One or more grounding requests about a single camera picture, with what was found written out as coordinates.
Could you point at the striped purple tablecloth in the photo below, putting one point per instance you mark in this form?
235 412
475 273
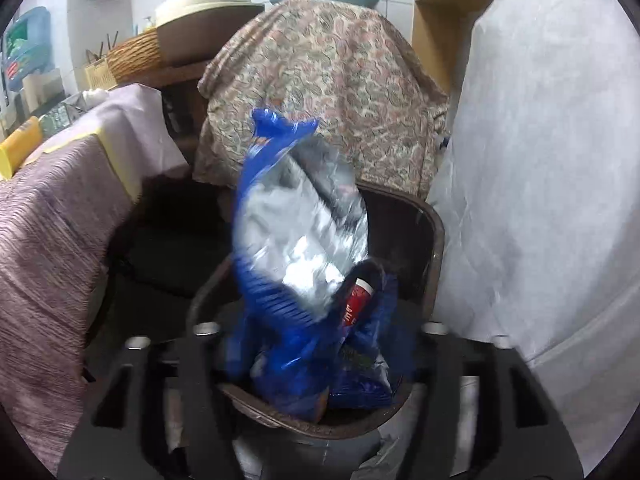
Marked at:
45 260

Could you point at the wicker basket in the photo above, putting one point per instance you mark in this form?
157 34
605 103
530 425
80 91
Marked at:
132 57

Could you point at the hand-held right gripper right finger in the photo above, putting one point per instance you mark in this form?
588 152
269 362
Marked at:
480 410

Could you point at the small blue snack packet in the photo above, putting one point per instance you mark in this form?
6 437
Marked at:
370 385

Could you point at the white fabric sheet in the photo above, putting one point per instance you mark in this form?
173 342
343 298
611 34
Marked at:
540 160

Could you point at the yellow plastic container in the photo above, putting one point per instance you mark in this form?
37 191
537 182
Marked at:
20 147

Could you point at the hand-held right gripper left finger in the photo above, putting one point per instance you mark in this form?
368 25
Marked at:
200 400

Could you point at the yellow mesh utensil holder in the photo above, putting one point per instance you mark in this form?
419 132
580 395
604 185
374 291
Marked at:
100 72

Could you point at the blue foil snack bag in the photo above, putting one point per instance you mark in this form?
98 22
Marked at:
295 220

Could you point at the brown trash bin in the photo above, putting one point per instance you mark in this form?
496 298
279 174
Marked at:
400 240

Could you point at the lilac cloth with yellow edge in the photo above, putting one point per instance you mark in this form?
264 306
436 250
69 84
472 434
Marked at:
135 120

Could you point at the floral patterned cloth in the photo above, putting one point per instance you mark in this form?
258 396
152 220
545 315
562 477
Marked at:
325 90

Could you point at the red tube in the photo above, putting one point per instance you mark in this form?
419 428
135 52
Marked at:
357 305

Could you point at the wooden shelf unit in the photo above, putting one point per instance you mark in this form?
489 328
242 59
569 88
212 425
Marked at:
440 25

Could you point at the wooden side table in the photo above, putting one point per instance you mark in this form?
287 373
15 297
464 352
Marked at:
175 85

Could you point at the brown pot with cream lid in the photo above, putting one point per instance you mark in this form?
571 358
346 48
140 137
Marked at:
200 25

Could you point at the blue printed package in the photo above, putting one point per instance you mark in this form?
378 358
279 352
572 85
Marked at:
25 50

